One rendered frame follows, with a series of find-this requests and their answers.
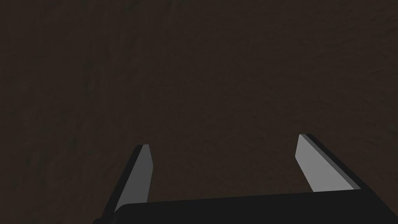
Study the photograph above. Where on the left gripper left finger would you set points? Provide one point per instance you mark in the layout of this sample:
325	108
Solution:
136	177

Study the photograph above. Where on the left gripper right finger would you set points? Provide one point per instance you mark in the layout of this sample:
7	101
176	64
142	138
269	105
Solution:
323	171

